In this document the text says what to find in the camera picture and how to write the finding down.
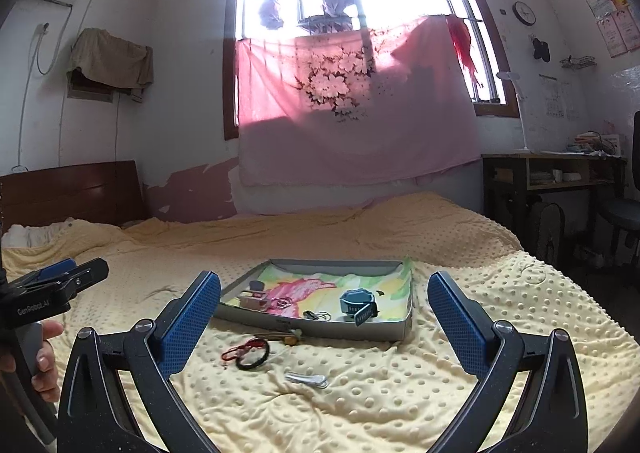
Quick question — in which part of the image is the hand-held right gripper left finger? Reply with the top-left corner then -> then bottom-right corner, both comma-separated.
56,270 -> 222,453

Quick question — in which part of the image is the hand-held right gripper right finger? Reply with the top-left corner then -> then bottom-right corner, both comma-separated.
427,270 -> 590,453

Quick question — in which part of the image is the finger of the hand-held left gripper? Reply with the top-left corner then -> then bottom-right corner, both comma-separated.
11,257 -> 77,285
55,257 -> 110,301

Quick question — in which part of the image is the clear square wrist watch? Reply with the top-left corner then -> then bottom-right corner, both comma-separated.
239,280 -> 274,312

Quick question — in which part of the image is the blue wrist watch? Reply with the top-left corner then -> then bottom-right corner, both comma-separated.
339,287 -> 380,327

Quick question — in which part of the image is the shallow printed cardboard box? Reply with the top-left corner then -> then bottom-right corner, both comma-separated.
213,256 -> 415,342

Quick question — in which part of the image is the person's left hand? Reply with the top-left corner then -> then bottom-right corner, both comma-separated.
0,320 -> 65,404

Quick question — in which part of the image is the white pillow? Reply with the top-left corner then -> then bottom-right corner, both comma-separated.
2,217 -> 77,249

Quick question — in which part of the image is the dark wooden headboard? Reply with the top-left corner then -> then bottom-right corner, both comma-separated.
0,160 -> 147,235

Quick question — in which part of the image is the black floor fan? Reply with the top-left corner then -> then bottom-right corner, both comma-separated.
527,202 -> 566,267

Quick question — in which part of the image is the silver hair clip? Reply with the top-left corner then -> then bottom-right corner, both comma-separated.
284,371 -> 330,390

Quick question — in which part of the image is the yellow dotted blanket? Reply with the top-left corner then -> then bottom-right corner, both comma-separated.
0,190 -> 640,453

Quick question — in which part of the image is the dark wooden desk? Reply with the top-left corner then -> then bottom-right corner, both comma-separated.
480,150 -> 629,245

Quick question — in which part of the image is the black office chair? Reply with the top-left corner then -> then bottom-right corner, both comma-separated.
597,110 -> 640,265

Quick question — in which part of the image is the pink floral hanging cloth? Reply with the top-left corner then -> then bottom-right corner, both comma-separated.
234,15 -> 484,186

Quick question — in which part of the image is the white desk lamp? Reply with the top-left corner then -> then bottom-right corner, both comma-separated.
495,71 -> 535,154

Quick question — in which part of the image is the clutter on desk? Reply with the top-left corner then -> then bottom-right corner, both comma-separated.
572,130 -> 624,156

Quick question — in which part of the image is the red hanging tassel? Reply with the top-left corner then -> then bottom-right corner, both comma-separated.
444,15 -> 479,84

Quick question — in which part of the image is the red string bracelet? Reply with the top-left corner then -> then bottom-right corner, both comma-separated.
221,338 -> 269,363

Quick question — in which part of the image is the brown cloth on wall box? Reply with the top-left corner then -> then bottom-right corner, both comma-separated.
67,27 -> 155,102

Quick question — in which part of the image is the white air conditioner hose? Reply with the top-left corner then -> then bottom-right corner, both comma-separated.
32,22 -> 66,76

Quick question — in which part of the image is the black wall ornament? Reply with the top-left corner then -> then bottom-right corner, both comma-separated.
530,35 -> 551,64

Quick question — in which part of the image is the wire wall shelf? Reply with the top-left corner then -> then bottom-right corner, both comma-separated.
559,55 -> 598,70

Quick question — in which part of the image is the round wall clock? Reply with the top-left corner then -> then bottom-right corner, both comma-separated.
513,1 -> 537,26

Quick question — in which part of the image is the group of wall certificates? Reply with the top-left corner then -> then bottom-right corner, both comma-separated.
573,0 -> 640,59

